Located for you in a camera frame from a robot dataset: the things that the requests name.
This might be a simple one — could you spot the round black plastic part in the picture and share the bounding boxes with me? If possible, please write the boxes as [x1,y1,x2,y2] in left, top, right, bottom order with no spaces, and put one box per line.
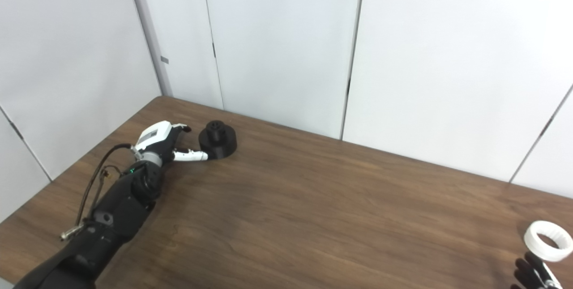
[198,120,237,160]

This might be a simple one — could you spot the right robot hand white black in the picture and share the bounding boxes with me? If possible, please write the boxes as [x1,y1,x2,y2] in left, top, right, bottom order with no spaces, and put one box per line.
[510,251,564,289]

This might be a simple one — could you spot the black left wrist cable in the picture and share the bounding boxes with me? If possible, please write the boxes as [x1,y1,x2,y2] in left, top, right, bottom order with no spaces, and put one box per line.
[60,144,144,241]

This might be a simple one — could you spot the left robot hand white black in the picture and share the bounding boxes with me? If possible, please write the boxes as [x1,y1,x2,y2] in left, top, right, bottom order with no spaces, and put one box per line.
[134,121,209,164]

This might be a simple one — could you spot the gray corner post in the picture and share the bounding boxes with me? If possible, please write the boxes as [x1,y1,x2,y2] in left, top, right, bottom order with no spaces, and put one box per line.
[124,0,173,98]

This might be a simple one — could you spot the white toothed plastic ring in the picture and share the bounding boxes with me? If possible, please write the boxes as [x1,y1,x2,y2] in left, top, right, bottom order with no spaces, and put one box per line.
[524,221,573,263]

